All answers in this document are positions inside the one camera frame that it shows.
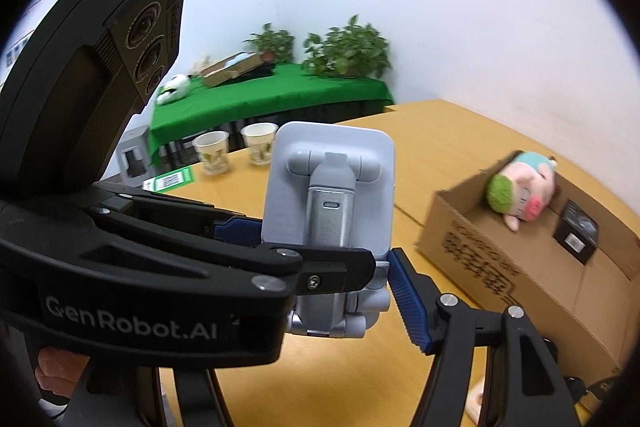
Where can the long cardboard box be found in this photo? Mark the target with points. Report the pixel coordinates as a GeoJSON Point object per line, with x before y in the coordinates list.
{"type": "Point", "coordinates": [500, 267]}

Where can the person's left hand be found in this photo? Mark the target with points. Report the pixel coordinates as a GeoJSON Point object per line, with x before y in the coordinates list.
{"type": "Point", "coordinates": [55, 369]}

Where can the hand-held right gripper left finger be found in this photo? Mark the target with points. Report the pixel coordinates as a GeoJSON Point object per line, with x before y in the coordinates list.
{"type": "Point", "coordinates": [197, 399]}

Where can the pink and teal plush toy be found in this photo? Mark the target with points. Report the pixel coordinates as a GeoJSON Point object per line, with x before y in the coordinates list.
{"type": "Point", "coordinates": [525, 192]}

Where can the black and white plush toy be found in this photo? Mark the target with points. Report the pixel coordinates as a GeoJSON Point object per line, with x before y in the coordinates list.
{"type": "Point", "coordinates": [172, 89]}

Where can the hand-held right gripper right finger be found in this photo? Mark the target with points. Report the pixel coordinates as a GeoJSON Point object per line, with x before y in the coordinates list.
{"type": "Point", "coordinates": [412, 307]}

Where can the patterned paper cup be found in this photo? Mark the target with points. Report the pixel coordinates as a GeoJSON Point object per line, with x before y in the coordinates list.
{"type": "Point", "coordinates": [212, 152]}
{"type": "Point", "coordinates": [260, 144]}

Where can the small cardboard box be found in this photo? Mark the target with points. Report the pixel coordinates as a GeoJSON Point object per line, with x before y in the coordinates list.
{"type": "Point", "coordinates": [220, 74]}

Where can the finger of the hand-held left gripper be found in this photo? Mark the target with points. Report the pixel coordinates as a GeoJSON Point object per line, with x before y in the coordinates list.
{"type": "Point", "coordinates": [330, 269]}
{"type": "Point", "coordinates": [240, 229]}

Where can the potted green plant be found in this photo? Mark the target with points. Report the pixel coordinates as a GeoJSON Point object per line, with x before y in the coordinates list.
{"type": "Point", "coordinates": [350, 49]}
{"type": "Point", "coordinates": [270, 44]}

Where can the small black box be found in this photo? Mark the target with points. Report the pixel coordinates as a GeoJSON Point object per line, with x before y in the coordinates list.
{"type": "Point", "coordinates": [575, 232]}

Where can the green printed card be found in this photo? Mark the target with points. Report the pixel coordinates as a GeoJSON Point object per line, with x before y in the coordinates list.
{"type": "Point", "coordinates": [167, 179]}

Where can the grey phone stand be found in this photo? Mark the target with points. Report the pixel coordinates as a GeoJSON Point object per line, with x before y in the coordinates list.
{"type": "Point", "coordinates": [330, 167]}

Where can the green tablecloth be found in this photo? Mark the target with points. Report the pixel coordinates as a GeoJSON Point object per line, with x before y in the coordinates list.
{"type": "Point", "coordinates": [280, 92]}

